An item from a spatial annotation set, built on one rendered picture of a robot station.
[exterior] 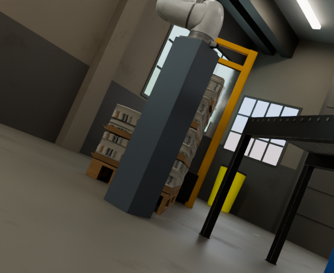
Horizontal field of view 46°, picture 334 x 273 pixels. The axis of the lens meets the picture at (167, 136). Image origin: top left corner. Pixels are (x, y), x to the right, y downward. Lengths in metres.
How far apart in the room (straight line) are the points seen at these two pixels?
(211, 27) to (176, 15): 0.21
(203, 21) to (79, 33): 3.08
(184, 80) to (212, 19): 0.40
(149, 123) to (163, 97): 0.16
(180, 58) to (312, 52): 5.51
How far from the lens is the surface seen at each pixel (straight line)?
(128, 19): 5.42
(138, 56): 5.81
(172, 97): 2.10
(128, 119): 3.03
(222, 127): 4.28
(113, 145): 3.03
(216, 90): 2.90
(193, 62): 2.13
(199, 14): 2.28
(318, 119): 1.92
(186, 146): 2.55
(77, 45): 5.16
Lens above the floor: 0.30
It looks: 4 degrees up
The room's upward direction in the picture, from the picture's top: 24 degrees clockwise
